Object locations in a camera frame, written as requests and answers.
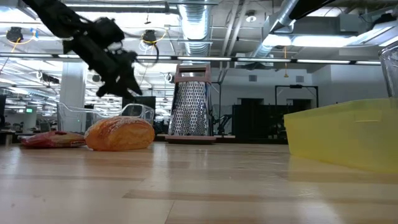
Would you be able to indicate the black frame stand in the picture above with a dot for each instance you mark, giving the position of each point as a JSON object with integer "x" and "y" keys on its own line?
{"x": 296, "y": 86}

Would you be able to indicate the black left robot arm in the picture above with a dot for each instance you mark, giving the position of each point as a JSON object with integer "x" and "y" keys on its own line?
{"x": 53, "y": 15}

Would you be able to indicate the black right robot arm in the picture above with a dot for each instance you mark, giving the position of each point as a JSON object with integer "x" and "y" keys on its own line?
{"x": 308, "y": 7}

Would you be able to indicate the silver ventilation duct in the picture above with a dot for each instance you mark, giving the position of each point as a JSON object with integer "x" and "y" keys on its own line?
{"x": 196, "y": 28}

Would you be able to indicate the white pillar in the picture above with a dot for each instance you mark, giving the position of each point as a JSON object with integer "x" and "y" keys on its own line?
{"x": 73, "y": 96}

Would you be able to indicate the yellow plastic tray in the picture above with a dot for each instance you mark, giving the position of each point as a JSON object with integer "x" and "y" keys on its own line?
{"x": 342, "y": 133}

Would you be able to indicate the golden bread loaf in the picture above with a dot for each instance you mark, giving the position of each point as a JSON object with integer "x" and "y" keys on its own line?
{"x": 119, "y": 133}

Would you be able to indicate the black cabinet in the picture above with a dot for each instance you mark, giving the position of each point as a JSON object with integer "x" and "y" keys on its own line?
{"x": 258, "y": 123}

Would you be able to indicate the red snack packet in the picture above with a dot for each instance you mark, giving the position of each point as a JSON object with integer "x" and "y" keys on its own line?
{"x": 53, "y": 139}

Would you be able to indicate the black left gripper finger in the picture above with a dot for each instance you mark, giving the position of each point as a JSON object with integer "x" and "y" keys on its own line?
{"x": 132, "y": 84}
{"x": 107, "y": 84}

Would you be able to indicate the steel box grater pink trim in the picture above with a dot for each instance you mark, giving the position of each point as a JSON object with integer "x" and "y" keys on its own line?
{"x": 190, "y": 109}

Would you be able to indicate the clear plastic container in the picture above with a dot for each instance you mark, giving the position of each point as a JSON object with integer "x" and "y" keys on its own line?
{"x": 390, "y": 71}
{"x": 71, "y": 118}

